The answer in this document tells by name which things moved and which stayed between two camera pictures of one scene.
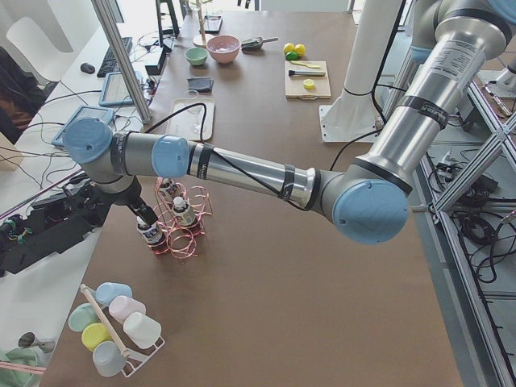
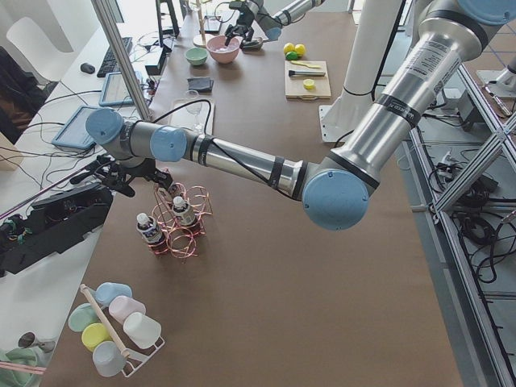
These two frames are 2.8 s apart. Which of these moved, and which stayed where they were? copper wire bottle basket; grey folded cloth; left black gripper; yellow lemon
Moved: left black gripper
Stayed: copper wire bottle basket; yellow lemon; grey folded cloth
